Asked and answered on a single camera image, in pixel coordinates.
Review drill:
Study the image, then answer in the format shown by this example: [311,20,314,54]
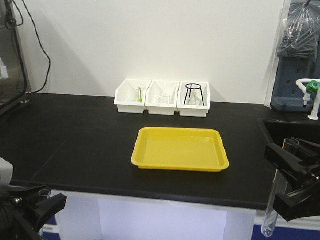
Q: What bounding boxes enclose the white lab faucet green knob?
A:
[295,78,320,120]

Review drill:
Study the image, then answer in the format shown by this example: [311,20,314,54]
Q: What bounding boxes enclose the black lab sink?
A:
[258,119,320,147]

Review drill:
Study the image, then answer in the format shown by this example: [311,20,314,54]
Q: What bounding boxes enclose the left white storage bin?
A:
[114,79,152,114]

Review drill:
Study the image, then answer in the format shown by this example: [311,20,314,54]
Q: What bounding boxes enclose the yellow plastic tray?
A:
[131,127,230,172]

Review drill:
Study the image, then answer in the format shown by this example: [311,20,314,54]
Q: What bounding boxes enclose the clear glass beaker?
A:
[155,94,172,105]

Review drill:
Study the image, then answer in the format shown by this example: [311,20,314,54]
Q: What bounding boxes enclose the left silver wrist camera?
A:
[0,157,14,187]

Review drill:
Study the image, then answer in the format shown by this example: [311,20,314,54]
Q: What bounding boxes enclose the grey metal cabinet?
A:
[0,0,31,115]

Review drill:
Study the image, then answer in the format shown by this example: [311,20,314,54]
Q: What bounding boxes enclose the white bench cabinet front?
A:
[43,191,256,240]

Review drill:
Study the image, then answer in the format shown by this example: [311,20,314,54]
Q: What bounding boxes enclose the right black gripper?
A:
[264,139,320,222]

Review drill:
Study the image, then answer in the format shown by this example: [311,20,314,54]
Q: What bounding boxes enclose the black hanging cable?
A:
[4,0,52,95]

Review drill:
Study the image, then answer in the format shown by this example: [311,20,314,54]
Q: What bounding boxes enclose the clear glass flask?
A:
[186,91,202,106]

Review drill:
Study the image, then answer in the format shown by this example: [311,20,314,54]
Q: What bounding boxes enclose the white storage bin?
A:
[114,79,152,114]
[177,81,211,118]
[145,80,180,116]

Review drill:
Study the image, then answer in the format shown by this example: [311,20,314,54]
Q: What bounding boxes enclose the right white storage bin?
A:
[177,81,211,118]

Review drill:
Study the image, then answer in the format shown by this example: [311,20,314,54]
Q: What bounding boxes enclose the tall clear test tube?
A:
[261,137,300,238]

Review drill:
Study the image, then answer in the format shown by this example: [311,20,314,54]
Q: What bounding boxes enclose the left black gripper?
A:
[0,185,68,240]

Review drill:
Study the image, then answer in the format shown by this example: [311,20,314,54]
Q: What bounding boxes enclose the glass with green stirrer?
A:
[137,86,145,103]

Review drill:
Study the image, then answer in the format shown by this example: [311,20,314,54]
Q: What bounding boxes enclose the middle white storage bin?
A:
[145,80,180,116]

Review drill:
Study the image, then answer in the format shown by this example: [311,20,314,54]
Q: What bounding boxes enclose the black wire tripod stand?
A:
[183,83,205,106]

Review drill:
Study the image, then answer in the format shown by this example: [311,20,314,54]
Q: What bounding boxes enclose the short clear test tube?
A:
[38,189,52,201]

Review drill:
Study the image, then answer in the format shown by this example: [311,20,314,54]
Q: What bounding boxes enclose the clear plastic wrapped rods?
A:
[277,0,320,62]

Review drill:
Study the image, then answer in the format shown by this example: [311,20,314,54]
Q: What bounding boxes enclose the blue pegboard drying rack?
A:
[270,57,320,112]

